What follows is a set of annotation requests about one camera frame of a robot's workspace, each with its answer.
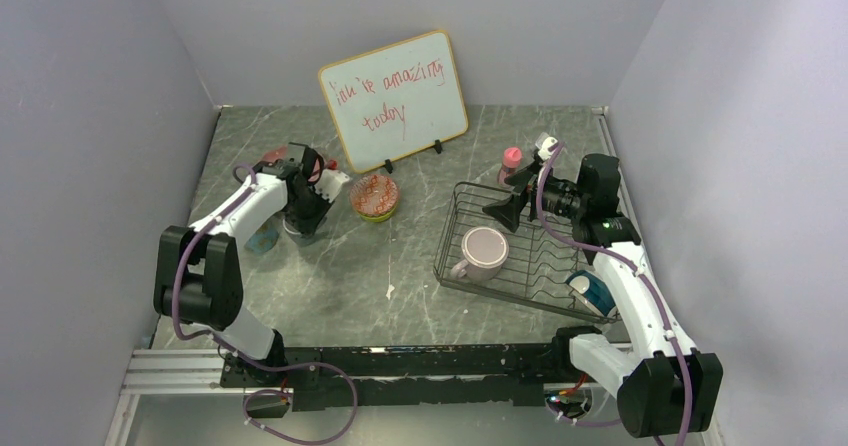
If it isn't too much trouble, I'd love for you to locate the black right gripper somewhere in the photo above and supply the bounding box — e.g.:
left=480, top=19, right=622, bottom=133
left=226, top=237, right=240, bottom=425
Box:
left=483, top=161, right=588, bottom=232

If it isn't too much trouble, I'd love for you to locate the small grey-blue cup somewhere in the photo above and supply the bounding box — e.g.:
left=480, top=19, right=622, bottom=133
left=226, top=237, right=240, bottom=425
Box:
left=283, top=215, right=322, bottom=238

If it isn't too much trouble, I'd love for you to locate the lilac mug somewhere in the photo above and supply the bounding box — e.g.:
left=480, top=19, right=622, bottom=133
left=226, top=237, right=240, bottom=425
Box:
left=449, top=226, right=510, bottom=282

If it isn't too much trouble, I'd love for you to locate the blue butterfly mug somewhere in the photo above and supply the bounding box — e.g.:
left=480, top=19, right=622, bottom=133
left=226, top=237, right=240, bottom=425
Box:
left=245, top=220, right=279, bottom=255

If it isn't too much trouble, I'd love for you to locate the pink polka-dot plate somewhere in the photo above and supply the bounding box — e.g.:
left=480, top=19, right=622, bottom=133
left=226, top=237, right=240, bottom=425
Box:
left=260, top=145, right=289, bottom=165

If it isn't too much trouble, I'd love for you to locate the yellow-green bowl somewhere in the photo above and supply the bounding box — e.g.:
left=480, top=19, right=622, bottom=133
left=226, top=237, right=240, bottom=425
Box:
left=357, top=207, right=397, bottom=223

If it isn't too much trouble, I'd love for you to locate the blue zigzag pattern bowl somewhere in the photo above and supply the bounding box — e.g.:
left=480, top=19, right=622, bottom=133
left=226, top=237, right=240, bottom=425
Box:
left=349, top=174, right=400, bottom=215

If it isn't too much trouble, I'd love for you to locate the teal white-dot bowl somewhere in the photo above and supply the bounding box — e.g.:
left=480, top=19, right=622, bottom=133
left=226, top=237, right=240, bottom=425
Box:
left=565, top=270, right=618, bottom=318

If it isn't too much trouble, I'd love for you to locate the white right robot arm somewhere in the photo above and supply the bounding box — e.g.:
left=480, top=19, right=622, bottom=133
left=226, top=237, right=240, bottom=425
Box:
left=483, top=151, right=723, bottom=444

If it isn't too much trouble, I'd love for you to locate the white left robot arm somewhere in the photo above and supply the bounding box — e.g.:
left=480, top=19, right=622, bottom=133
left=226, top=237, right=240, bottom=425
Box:
left=153, top=142, right=350, bottom=386

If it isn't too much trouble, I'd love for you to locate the pink-lid spice bottle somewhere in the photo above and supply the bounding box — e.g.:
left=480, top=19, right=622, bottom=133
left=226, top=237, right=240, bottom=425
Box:
left=497, top=147, right=523, bottom=188

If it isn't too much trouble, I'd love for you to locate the yellow-framed whiteboard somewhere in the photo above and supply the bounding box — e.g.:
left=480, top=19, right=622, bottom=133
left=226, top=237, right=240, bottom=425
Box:
left=318, top=30, right=469, bottom=173

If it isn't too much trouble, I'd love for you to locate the black base bar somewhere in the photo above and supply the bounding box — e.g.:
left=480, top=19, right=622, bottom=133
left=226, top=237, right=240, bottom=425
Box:
left=219, top=336, right=606, bottom=418

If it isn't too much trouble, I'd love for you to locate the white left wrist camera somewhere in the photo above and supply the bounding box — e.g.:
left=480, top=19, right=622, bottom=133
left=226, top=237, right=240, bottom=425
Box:
left=314, top=160, right=351, bottom=203

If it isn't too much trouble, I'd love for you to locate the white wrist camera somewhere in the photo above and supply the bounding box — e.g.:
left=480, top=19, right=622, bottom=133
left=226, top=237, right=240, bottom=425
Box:
left=534, top=133, right=559, bottom=163
left=314, top=160, right=351, bottom=203

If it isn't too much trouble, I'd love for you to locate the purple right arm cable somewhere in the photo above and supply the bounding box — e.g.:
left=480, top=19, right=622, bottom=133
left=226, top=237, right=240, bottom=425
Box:
left=535, top=141, right=696, bottom=446

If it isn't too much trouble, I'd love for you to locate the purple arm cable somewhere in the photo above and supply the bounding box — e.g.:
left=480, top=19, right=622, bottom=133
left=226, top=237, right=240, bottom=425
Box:
left=170, top=163, right=359, bottom=446
left=535, top=141, right=696, bottom=446

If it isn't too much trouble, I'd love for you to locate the black wire dish rack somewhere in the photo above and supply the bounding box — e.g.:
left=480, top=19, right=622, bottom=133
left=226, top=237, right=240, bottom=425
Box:
left=433, top=181, right=620, bottom=324

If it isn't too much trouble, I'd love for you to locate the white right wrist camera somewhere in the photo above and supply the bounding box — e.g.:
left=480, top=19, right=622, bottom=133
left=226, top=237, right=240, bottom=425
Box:
left=534, top=133, right=559, bottom=163

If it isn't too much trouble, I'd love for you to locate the aluminium rail at wall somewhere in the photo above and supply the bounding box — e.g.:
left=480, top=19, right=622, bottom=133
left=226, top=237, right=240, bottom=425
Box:
left=590, top=106, right=622, bottom=160

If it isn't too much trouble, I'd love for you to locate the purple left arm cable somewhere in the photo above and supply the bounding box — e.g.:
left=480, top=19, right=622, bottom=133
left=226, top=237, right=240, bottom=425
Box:
left=170, top=163, right=359, bottom=446

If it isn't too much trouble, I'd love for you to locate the aluminium front frame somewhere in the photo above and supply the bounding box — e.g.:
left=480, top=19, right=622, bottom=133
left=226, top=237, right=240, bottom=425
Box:
left=104, top=346, right=727, bottom=446

